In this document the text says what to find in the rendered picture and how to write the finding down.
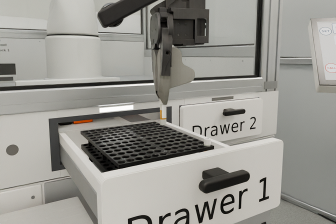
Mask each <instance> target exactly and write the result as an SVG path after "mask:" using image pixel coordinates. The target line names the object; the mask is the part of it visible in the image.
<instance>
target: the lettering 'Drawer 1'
mask: <svg viewBox="0 0 336 224"><path fill-rule="evenodd" d="M266 181H267V177H264V178H262V179H261V180H259V183H261V182H263V198H261V199H259V202H261V201H264V200H267V199H269V196H267V197H266ZM247 191H248V189H247V188H246V189H244V190H243V191H242V190H241V191H239V205H238V209H241V207H242V195H243V193H244V192H247ZM227 197H231V199H232V201H230V202H227V203H224V201H225V199H226V198H227ZM216 202H217V198H215V199H214V202H213V206H212V210H211V212H210V208H209V203H208V201H206V202H204V205H203V210H202V214H201V216H200V211H199V207H198V204H196V205H195V210H196V214H197V218H198V223H199V224H200V223H202V222H203V218H204V214H205V210H206V208H207V213H208V218H209V220H211V219H213V215H214V211H215V207H216ZM233 203H235V198H234V196H233V195H232V194H227V195H225V196H224V197H223V199H222V201H221V204H220V210H221V212H222V213H223V214H229V213H231V212H232V211H233V210H234V207H233V208H232V209H231V210H229V211H224V206H227V205H230V204H233ZM181 212H186V215H185V216H182V217H180V218H178V219H177V220H176V221H175V222H174V224H178V222H179V221H181V220H183V219H186V222H185V224H190V213H189V210H188V209H186V208H182V209H180V210H178V211H176V212H175V216H176V215H177V214H179V213H181ZM169 216H171V213H167V214H166V215H165V216H164V217H163V216H159V224H163V221H164V219H165V218H166V217H169ZM138 219H145V220H147V223H148V224H153V223H152V220H151V218H150V217H149V216H147V215H138V216H135V217H131V218H128V224H132V221H135V220H138Z"/></svg>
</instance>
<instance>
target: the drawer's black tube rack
mask: <svg viewBox="0 0 336 224"><path fill-rule="evenodd" d="M80 134H81V135H82V136H84V137H85V138H86V139H87V140H88V143H86V144H81V149H82V150H83V151H84V152H85V154H86V155H87V156H88V157H89V160H90V161H91V162H94V163H95V164H96V165H97V167H98V168H99V169H100V170H101V171H102V172H103V173H104V172H109V171H114V170H119V168H118V167H116V166H115V161H118V160H125V159H128V158H134V157H139V156H144V155H149V154H155V153H160V152H167V151H171V150H176V149H181V148H186V147H192V146H197V145H203V144H204V141H201V140H199V139H196V138H194V137H192V136H189V135H187V134H184V133H182V132H180V131H177V130H175V129H172V128H170V127H167V126H165V125H160V123H158V122H155V121H153V122H145V123H138V124H130V125H122V126H114V127H106V128H99V129H91V130H83V131H80ZM167 153H168V152H167ZM169 154H170V153H169ZM170 155H171V154H170ZM120 169H121V168H120Z"/></svg>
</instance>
